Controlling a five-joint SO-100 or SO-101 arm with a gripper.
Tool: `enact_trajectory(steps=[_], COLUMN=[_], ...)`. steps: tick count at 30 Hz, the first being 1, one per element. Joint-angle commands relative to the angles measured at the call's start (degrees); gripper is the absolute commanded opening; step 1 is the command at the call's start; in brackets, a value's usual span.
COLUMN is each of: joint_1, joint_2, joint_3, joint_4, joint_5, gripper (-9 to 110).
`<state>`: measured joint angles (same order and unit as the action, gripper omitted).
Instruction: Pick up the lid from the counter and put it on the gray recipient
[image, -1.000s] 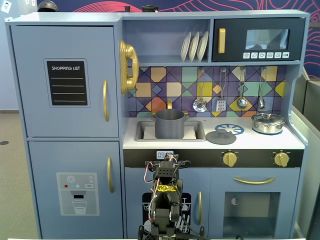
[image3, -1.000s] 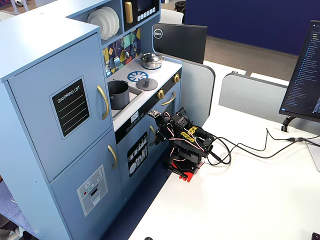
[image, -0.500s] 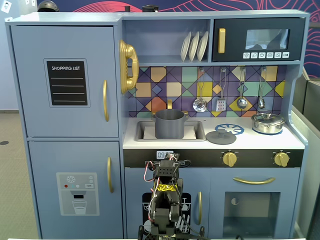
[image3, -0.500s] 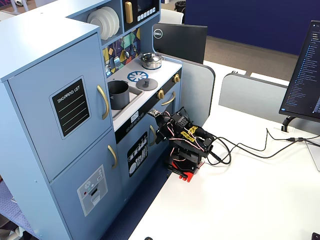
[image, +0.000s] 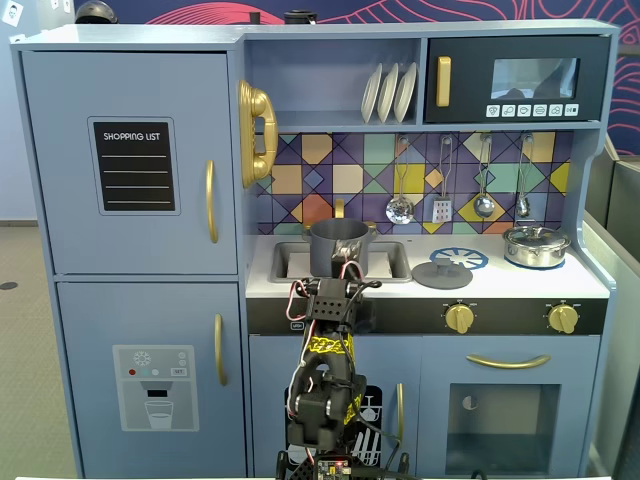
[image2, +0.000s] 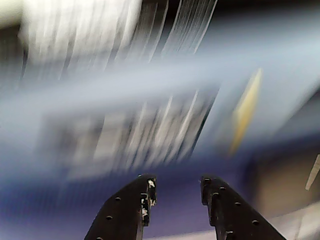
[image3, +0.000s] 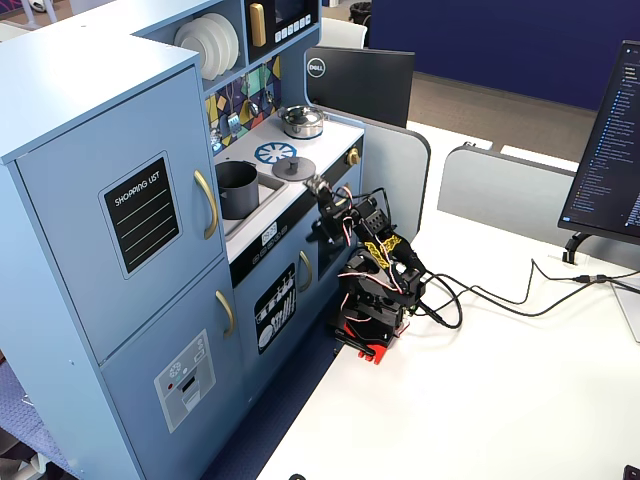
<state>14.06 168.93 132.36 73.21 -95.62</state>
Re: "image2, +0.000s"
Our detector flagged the blue wooden toy kitchen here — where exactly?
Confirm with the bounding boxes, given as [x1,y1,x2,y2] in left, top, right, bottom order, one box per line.
[0,0,320,240]

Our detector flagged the gold dishwasher door handle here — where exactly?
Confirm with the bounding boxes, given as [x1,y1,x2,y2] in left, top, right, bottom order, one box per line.
[229,67,263,156]

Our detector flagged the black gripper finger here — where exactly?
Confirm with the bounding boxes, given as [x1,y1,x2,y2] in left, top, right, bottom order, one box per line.
[199,174,286,240]
[84,173,158,240]

